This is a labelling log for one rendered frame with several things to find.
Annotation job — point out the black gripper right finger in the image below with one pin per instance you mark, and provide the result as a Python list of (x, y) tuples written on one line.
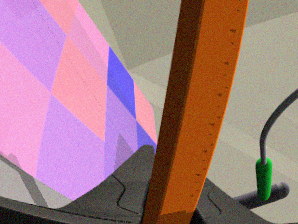
[(216, 207)]

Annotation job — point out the orange handle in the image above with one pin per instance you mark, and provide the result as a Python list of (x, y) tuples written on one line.
[(205, 52)]

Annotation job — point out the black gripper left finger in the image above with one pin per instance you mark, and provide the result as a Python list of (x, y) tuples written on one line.
[(119, 199)]

